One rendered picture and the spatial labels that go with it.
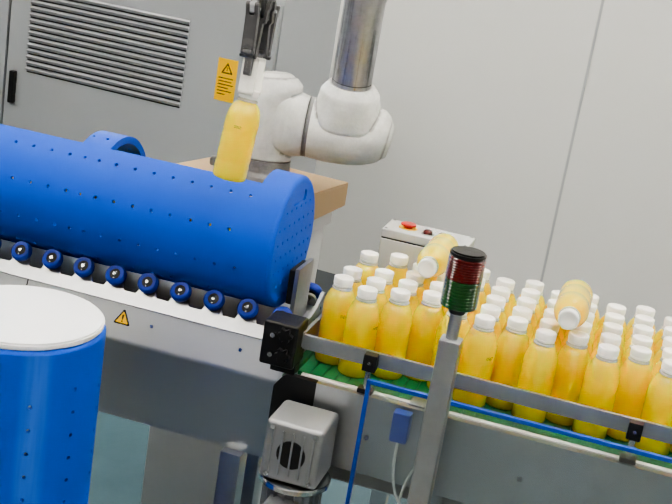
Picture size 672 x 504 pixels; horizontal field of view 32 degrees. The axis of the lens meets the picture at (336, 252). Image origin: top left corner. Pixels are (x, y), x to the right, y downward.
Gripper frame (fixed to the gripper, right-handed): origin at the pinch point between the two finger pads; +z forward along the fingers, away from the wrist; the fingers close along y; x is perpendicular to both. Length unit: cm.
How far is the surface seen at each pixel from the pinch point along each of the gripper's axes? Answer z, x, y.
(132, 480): 135, -52, -101
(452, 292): 27, 49, 22
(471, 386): 49, 53, 2
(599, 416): 48, 77, 2
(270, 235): 30.2, 7.7, -4.0
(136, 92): 25, -99, -169
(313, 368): 54, 21, -3
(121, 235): 37.3, -23.9, -4.3
